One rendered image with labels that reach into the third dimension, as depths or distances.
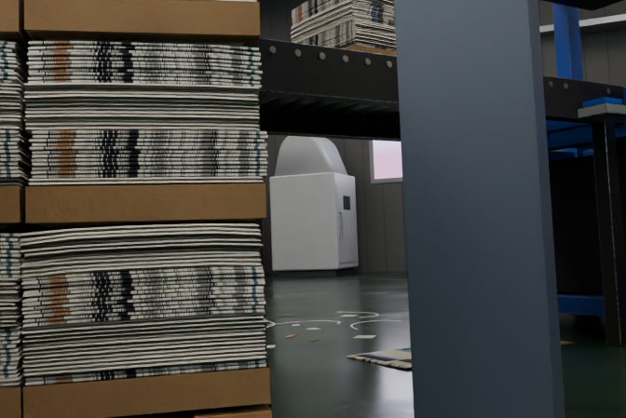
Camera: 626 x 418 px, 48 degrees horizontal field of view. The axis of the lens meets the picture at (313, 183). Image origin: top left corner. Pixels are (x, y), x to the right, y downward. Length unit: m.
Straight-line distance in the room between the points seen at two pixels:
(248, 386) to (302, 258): 6.50
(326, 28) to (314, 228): 5.44
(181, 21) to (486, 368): 0.64
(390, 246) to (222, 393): 7.10
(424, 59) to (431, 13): 0.07
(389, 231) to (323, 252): 1.00
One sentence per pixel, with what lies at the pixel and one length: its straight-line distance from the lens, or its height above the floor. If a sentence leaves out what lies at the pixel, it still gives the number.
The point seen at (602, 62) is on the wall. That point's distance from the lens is 7.81.
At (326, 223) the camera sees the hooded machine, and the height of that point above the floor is 0.54.
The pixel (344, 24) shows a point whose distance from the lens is 1.92.
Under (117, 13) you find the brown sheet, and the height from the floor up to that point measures 0.63.
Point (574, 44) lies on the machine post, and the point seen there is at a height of 1.19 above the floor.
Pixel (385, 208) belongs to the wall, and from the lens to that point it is 7.97.
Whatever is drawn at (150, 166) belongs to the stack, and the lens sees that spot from 0.89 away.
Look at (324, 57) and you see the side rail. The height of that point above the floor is 0.77.
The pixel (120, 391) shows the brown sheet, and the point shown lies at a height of 0.18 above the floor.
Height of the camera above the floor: 0.34
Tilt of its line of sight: 5 degrees up
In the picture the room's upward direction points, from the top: 2 degrees counter-clockwise
